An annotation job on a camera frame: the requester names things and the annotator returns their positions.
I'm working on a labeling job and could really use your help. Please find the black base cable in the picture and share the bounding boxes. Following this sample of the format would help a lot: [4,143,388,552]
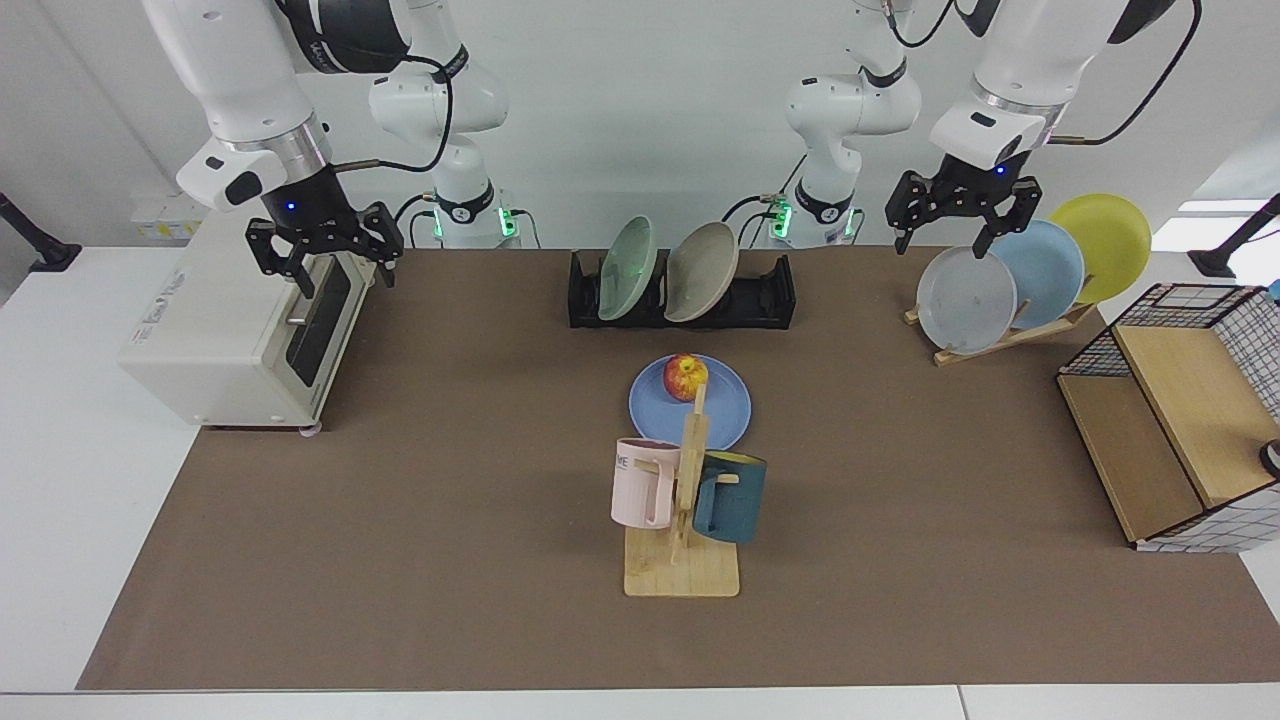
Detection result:
[722,150,809,226]

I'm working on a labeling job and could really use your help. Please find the wooden plate rack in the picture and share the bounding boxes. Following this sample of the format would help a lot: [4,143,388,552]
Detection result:
[904,300,1098,367]

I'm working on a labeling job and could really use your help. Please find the red yellow apple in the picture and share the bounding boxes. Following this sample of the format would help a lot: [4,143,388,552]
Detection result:
[664,353,710,403]

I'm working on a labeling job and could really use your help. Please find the brown table cloth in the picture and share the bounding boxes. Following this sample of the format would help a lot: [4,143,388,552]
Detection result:
[76,246,1280,691]

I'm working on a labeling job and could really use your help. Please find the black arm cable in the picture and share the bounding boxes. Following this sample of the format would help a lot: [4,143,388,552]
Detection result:
[1050,0,1201,147]
[335,55,457,249]

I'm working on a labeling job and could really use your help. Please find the dark blue cup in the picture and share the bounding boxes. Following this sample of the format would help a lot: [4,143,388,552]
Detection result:
[692,451,769,545]

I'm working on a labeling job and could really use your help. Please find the black clamp stand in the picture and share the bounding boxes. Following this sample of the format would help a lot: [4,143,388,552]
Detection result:
[0,192,83,273]
[1188,193,1280,279]

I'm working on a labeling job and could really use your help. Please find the wire basket with wooden floor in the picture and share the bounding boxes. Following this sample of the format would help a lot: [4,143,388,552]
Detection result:
[1057,283,1280,554]

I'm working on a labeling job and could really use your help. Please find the grey plate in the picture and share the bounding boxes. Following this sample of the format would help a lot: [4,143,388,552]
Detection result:
[916,245,1018,356]

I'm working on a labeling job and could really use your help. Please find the white wall socket box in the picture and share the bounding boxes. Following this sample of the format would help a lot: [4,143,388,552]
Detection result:
[130,195,201,241]

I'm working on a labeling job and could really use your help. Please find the black dish rack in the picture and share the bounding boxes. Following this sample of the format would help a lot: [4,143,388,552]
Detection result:
[567,250,798,331]

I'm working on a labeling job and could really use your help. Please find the pale toaster oven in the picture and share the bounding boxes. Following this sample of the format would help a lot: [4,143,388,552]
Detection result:
[118,212,379,433]

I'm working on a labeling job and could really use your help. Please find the pale green plate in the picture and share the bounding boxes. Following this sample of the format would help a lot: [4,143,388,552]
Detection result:
[597,215,659,322]

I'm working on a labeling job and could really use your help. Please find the pink cup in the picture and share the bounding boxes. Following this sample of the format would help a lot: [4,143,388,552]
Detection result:
[611,437,682,530]

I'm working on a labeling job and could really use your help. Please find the light blue plate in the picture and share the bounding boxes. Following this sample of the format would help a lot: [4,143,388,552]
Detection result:
[985,220,1086,331]

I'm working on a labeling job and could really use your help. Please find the beige plate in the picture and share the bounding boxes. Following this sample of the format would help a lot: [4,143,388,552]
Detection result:
[664,221,741,323]

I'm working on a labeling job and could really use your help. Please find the yellow plate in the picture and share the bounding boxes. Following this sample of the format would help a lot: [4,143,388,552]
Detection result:
[1048,193,1153,305]

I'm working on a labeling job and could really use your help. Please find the wooden cup stand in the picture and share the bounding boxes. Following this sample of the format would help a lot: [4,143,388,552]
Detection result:
[624,383,741,599]

